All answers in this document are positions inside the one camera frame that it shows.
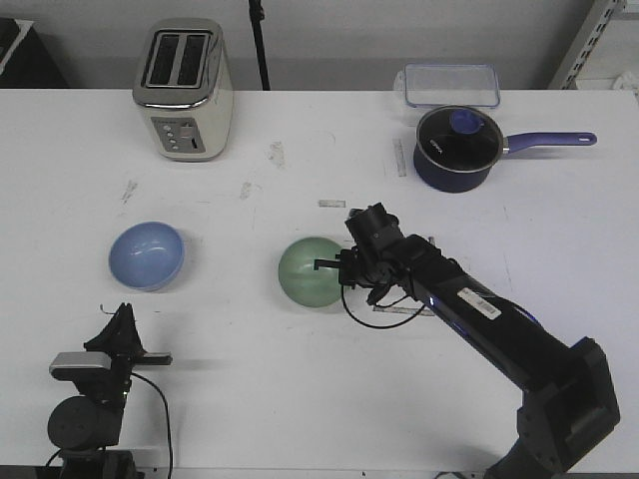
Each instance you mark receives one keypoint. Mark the blue bowl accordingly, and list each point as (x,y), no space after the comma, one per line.
(147,256)

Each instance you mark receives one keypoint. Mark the glass pot lid blue knob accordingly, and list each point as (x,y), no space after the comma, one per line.
(459,139)

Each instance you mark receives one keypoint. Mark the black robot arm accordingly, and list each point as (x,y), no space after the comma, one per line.
(86,427)
(568,400)

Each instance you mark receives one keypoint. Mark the grey metal shelf upright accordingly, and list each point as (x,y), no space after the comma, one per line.
(584,42)

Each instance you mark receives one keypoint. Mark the silver two-slot toaster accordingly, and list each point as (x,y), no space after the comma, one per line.
(183,88)

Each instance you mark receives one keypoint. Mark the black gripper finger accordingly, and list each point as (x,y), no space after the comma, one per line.
(106,340)
(133,341)
(326,263)

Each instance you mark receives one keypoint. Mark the clear plastic food container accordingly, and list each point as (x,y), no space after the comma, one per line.
(432,85)

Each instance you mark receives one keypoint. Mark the blue saucepan with handle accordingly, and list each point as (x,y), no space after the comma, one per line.
(463,182)

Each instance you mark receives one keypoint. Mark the green bowl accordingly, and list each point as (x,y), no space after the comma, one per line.
(299,279)

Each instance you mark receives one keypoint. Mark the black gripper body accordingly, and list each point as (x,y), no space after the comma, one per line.
(117,383)
(367,267)

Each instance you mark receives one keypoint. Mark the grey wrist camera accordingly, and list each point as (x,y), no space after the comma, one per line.
(80,365)

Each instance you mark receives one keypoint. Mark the black tripod pole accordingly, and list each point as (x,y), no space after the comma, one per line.
(257,16)

